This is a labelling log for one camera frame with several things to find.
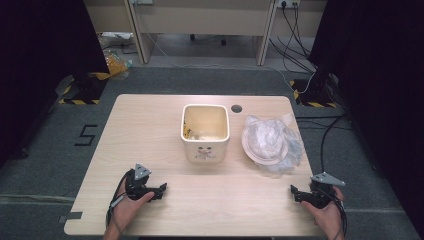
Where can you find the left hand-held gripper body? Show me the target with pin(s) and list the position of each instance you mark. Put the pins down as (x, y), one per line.
(137, 188)

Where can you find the person's left hand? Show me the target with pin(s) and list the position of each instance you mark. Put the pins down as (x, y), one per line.
(128, 210)

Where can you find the cream square container with face print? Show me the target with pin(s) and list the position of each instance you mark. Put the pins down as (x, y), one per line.
(205, 146)

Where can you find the black stand base striped tape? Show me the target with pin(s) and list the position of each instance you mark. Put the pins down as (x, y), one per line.
(88, 88)
(316, 91)

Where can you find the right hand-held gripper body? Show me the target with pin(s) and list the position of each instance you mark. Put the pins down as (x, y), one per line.
(321, 193)

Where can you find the clear crumpled plastic bag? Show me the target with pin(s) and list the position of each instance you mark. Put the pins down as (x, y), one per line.
(293, 143)

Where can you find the beige office desk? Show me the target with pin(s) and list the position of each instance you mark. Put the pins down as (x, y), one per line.
(203, 16)

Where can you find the white power strip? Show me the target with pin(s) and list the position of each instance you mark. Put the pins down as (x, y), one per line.
(287, 3)

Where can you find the dark curtain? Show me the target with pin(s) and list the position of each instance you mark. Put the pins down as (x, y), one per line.
(40, 66)
(383, 83)

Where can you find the beige round plate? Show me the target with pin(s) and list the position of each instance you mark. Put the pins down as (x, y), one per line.
(253, 154)

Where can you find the clear plastic bags on floor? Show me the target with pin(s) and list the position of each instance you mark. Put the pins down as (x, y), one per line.
(115, 40)

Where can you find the person's right hand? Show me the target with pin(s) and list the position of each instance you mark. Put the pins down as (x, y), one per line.
(328, 215)

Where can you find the yellow plastic bag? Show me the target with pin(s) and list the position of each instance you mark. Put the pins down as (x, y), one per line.
(116, 65)

